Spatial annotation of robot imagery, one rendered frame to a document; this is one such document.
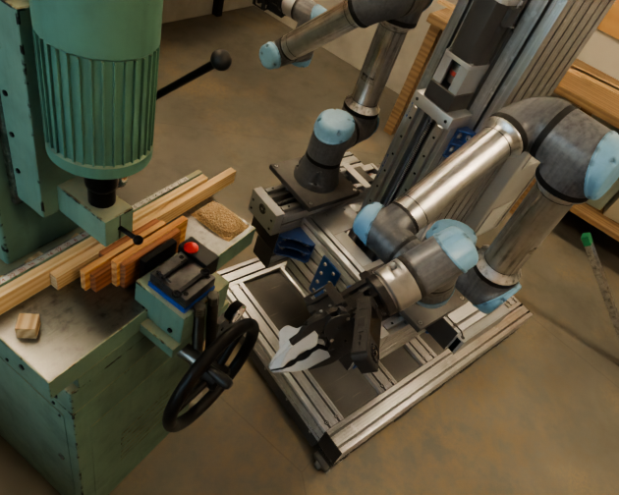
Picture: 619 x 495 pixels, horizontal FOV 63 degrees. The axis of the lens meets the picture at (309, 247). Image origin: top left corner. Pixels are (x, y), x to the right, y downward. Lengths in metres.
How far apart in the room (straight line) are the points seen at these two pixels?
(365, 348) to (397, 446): 1.47
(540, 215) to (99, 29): 0.86
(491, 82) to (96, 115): 0.93
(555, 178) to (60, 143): 0.88
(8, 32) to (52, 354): 0.55
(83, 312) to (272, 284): 1.14
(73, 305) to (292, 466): 1.13
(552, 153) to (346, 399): 1.19
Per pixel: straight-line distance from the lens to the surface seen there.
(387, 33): 1.52
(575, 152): 1.04
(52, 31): 0.80
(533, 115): 1.06
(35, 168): 1.05
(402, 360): 2.09
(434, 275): 0.78
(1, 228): 1.24
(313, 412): 1.82
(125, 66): 0.80
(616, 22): 3.83
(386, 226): 0.91
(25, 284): 1.10
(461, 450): 2.29
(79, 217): 1.09
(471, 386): 2.48
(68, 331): 1.08
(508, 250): 1.21
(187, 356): 1.14
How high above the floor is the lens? 1.80
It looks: 44 degrees down
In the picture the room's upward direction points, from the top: 22 degrees clockwise
